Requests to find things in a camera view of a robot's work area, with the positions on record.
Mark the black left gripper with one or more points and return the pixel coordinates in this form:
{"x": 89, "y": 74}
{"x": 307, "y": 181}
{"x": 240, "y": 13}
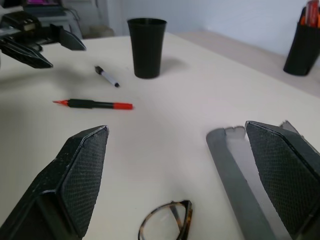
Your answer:
{"x": 27, "y": 27}

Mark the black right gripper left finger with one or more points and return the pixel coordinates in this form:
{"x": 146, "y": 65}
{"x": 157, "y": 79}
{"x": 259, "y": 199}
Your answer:
{"x": 50, "y": 195}

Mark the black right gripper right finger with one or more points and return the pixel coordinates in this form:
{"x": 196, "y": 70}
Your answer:
{"x": 282, "y": 175}

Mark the grey glasses case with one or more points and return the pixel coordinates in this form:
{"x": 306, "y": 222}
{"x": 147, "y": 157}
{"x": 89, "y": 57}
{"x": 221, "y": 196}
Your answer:
{"x": 225, "y": 162}

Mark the white marker with black cap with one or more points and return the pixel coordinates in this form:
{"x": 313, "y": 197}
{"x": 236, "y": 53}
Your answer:
{"x": 107, "y": 77}

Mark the red and black pen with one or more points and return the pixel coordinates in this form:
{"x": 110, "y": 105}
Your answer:
{"x": 100, "y": 104}

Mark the tortoiseshell eyeglasses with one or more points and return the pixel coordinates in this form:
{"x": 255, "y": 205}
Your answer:
{"x": 187, "y": 212}

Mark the background screen equipment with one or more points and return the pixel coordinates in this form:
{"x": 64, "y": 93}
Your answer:
{"x": 45, "y": 8}

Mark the black plastic cup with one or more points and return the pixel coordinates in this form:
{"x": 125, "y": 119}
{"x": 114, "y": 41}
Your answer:
{"x": 147, "y": 50}

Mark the black pen holder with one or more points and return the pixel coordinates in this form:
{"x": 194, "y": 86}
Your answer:
{"x": 302, "y": 50}

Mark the orange capped pen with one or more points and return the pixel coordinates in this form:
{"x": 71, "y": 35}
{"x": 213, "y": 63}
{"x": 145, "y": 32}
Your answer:
{"x": 303, "y": 20}

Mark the red pen in holder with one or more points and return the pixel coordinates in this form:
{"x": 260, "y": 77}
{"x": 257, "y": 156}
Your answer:
{"x": 313, "y": 13}

